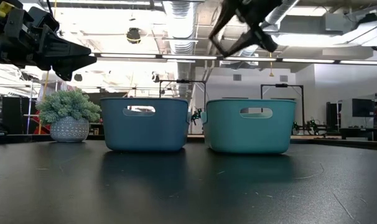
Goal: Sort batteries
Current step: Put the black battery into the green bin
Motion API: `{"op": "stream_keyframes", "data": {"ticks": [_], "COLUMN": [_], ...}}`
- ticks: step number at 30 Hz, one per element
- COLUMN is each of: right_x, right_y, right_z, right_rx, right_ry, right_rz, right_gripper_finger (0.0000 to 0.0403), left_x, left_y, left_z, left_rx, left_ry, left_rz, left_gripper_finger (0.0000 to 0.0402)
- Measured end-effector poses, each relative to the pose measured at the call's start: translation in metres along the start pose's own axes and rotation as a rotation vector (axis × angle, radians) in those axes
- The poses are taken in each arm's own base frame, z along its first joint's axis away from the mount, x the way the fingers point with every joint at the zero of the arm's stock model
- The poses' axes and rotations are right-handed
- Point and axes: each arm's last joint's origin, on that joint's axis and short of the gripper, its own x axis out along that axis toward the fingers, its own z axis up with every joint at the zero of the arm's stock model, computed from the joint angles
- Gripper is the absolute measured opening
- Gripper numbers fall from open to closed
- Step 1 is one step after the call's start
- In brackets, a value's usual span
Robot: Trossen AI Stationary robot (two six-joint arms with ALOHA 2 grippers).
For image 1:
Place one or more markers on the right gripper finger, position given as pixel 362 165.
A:
pixel 257 39
pixel 224 18

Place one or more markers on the round silver air duct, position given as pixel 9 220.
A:
pixel 180 31
pixel 278 14

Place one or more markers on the black background robot arm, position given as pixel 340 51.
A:
pixel 196 115
pixel 311 126

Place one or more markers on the black background cabinets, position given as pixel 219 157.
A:
pixel 11 115

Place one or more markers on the yellow hanging pendant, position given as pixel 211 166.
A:
pixel 271 73

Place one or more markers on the black gantry frame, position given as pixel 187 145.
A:
pixel 282 85
pixel 182 81

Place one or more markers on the green plant in grey pot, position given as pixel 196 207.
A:
pixel 68 121

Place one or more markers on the grey wall vent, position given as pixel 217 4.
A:
pixel 283 78
pixel 237 77

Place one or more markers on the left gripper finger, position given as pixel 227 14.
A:
pixel 70 67
pixel 67 49

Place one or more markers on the dark background screen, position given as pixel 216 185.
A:
pixel 110 95

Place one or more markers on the teal plastic bin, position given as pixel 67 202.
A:
pixel 249 133

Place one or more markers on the wooden table edge board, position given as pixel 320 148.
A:
pixel 196 136

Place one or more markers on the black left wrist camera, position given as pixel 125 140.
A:
pixel 36 18

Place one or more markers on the black monitor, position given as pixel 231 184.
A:
pixel 362 108

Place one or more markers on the black hanging dome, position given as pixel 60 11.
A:
pixel 79 77
pixel 155 77
pixel 133 35

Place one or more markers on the black tall cabinet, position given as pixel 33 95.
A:
pixel 331 113

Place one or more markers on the white ceiling light strip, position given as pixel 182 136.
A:
pixel 249 58
pixel 127 55
pixel 188 57
pixel 306 60
pixel 361 62

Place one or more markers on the blue plastic bin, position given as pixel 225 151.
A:
pixel 145 130

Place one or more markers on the grey rectangular air duct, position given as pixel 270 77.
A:
pixel 300 23

